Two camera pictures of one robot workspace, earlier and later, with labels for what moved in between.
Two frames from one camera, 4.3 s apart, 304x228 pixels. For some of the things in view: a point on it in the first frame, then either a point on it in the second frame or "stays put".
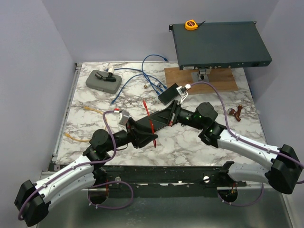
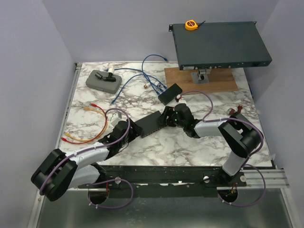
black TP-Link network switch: [157, 121] stays put
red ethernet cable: [154, 143] to [100, 134]
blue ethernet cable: [145, 74] stays put
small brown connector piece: [231, 111] stays put
